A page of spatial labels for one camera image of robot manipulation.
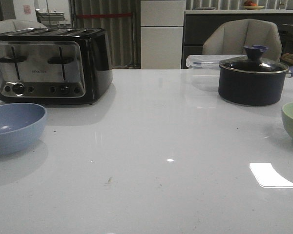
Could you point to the beige chair right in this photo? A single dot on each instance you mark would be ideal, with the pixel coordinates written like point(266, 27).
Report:
point(231, 37)

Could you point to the dark kitchen counter cabinet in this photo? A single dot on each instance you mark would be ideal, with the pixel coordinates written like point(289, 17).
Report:
point(200, 24)

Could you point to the brown object behind pot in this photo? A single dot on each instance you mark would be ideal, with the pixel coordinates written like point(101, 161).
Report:
point(287, 58)

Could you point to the black and chrome toaster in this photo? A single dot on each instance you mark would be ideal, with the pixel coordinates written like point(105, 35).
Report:
point(54, 66)

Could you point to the clear plastic food container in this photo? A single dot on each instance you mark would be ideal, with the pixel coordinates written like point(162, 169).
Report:
point(204, 70)

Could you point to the blue bowl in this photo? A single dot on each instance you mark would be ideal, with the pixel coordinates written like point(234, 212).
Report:
point(21, 124)

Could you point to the fruit plate on counter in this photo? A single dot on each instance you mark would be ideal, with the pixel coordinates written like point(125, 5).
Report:
point(251, 5)

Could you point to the glass pot lid blue knob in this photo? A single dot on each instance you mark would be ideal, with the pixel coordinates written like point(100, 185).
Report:
point(253, 62)

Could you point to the red barrier tape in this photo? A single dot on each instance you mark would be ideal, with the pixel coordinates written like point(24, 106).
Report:
point(102, 16)

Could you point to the white refrigerator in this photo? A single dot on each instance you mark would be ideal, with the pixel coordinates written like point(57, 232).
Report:
point(162, 24)

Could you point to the dark blue saucepan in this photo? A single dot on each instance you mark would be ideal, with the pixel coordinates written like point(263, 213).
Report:
point(249, 86)

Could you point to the beige chair left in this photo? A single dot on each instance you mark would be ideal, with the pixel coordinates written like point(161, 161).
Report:
point(11, 25)

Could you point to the beige chair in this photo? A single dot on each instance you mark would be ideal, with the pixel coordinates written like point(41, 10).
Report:
point(231, 37)
point(11, 25)

